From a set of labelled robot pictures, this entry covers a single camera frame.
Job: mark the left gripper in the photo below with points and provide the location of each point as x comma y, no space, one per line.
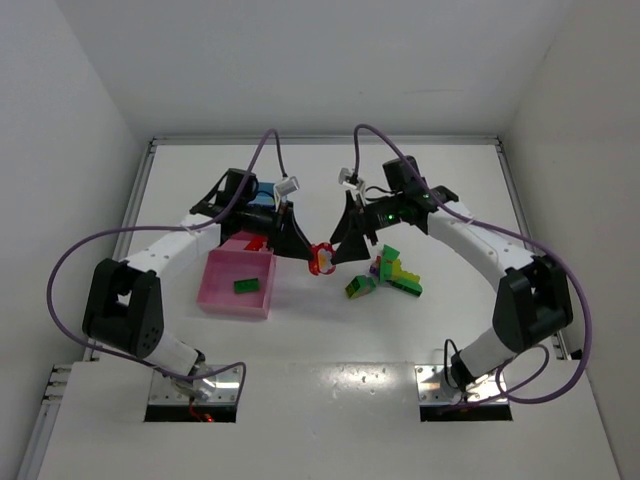
282,226

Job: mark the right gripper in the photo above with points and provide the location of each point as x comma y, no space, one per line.
360,223

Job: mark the red lego brick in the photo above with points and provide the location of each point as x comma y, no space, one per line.
258,243

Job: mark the red flower lego piece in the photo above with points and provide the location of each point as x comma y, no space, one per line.
321,263

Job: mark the yellow-green small lego brick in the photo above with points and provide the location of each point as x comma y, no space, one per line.
357,287

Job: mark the green lego plate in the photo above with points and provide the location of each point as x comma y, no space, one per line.
247,285

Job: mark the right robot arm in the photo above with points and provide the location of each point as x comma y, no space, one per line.
532,297

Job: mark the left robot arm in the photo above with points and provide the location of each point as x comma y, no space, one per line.
125,307

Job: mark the green lego brick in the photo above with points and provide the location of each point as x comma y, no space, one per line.
388,256

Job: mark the light blue bin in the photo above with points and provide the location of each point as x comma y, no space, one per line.
264,195

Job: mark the small pink bin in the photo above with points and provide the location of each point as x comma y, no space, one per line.
238,241

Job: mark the large pink bin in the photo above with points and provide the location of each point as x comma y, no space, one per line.
223,267

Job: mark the lime green long lego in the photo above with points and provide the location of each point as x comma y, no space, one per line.
405,281

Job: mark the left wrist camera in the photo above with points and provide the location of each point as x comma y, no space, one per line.
286,186

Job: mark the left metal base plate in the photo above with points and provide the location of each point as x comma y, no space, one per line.
218,390

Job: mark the metal base plate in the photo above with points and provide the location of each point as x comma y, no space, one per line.
434,391
218,390

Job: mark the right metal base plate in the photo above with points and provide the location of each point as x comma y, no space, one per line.
434,391

